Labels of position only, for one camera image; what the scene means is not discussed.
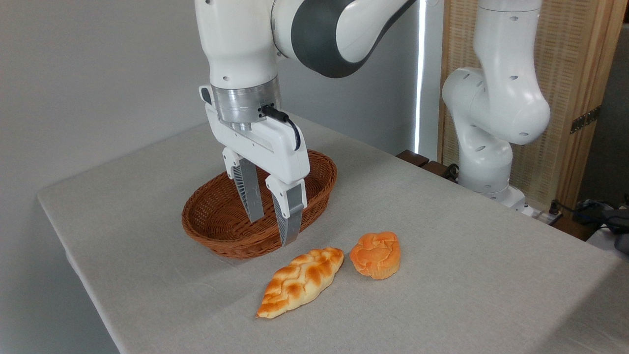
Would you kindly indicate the white power strip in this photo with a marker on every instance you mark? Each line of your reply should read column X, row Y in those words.
column 546, row 216

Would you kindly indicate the brown oval wicker basket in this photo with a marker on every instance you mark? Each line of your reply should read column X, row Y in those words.
column 216, row 216

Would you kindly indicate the dark grey device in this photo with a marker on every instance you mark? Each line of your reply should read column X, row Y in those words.
column 609, row 219

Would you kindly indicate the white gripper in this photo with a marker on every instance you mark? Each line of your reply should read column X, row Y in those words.
column 275, row 147

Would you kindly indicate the metal screen hinge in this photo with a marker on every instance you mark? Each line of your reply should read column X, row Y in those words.
column 585, row 119

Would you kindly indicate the round orange bread bun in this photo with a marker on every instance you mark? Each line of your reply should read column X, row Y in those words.
column 376, row 255

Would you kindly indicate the long braided bread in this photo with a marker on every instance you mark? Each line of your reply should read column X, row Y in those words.
column 297, row 282

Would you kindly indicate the grey tablecloth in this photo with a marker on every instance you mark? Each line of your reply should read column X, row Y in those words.
column 442, row 295

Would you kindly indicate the wooden woven folding screen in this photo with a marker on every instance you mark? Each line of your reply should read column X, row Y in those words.
column 570, row 59

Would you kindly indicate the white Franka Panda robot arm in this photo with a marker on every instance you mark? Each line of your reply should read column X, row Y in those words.
column 236, row 44

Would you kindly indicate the dark brown wooden block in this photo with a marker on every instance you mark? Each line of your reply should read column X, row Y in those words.
column 412, row 158
column 435, row 168

